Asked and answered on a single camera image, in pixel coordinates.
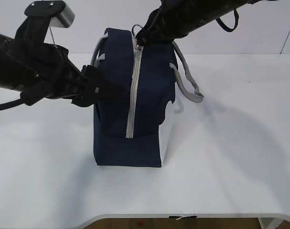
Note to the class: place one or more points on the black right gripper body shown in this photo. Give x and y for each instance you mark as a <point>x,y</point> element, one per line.
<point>157,30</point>

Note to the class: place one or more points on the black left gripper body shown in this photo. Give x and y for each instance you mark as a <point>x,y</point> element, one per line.
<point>66,82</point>

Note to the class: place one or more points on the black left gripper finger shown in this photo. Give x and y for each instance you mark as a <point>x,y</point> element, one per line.
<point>98,87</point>

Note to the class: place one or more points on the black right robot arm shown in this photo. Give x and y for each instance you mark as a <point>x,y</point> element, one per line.
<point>175,19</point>

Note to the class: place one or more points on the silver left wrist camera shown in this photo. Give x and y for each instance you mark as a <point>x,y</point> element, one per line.
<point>40,16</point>

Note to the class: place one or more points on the navy blue lunch bag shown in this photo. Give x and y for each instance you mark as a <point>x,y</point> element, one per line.
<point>132,125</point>

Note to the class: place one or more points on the black tape on table edge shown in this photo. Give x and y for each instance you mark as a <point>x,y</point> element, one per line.
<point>182,217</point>

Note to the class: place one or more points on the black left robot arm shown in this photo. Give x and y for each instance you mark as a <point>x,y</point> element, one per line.
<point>49,73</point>

